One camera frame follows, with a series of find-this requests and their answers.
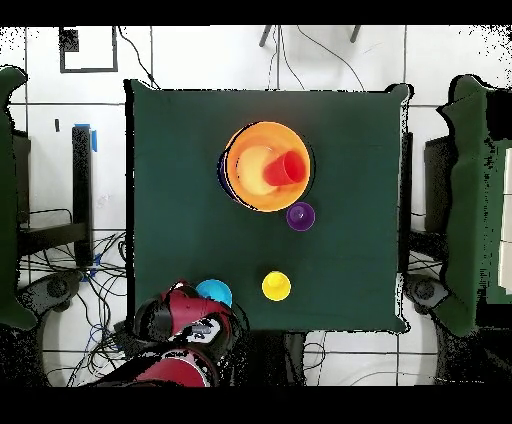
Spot purple plastic cup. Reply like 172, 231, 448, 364
285, 201, 317, 232

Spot yellow plastic cup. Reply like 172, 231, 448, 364
261, 270, 292, 302

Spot black pedestal leg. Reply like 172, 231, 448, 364
403, 273, 451, 315
17, 269, 85, 315

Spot white boxes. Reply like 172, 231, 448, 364
497, 146, 512, 297

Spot dark green tablecloth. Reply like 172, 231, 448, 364
123, 78, 413, 334

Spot large yellow plastic bowl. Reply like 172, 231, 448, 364
222, 120, 314, 212

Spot small cyan plastic bowl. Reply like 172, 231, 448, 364
195, 278, 234, 308

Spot black power strip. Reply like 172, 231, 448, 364
112, 319, 139, 357

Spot orange-red plastic cup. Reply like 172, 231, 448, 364
262, 150, 308, 188

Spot black square frame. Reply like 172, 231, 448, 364
58, 26, 120, 74

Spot green cloth side table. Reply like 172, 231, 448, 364
433, 75, 512, 338
0, 65, 39, 330

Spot thin black cable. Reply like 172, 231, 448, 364
295, 25, 366, 92

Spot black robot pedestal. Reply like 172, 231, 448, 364
243, 330, 310, 387

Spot black cable tangle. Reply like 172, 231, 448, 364
19, 229, 137, 387

